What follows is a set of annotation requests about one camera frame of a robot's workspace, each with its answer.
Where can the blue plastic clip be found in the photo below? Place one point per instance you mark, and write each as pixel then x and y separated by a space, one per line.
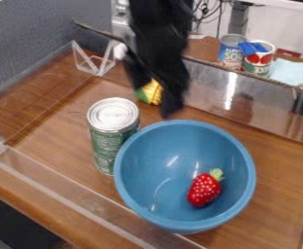
pixel 251 47

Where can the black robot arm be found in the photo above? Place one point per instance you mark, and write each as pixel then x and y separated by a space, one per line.
pixel 158 23

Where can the clear acrylic back barrier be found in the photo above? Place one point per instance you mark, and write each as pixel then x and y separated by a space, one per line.
pixel 250 86

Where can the light blue cloth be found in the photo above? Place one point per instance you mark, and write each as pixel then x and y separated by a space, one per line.
pixel 287 72

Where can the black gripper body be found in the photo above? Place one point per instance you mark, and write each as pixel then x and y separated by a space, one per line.
pixel 157 49

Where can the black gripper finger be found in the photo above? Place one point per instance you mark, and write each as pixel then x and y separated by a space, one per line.
pixel 140 77
pixel 174 88

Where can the red toy strawberry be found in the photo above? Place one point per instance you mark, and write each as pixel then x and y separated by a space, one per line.
pixel 205 188

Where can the green tin can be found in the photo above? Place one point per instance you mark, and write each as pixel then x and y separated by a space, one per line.
pixel 113 120

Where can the clear acrylic front barrier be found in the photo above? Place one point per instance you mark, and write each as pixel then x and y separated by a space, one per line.
pixel 49 182

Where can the clear acrylic barrier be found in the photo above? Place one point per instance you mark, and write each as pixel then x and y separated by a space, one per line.
pixel 49 182
pixel 250 86

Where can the yellow toy corn cob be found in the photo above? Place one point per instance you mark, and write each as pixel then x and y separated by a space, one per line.
pixel 149 93

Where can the blue bowl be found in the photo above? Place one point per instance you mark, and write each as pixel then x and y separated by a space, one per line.
pixel 158 162

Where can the red white tomato can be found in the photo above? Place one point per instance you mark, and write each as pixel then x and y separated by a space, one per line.
pixel 258 63

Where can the blue soup can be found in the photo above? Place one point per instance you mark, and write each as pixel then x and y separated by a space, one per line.
pixel 230 52

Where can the clear acrylic bracket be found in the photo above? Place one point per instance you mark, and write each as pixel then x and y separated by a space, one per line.
pixel 96 65

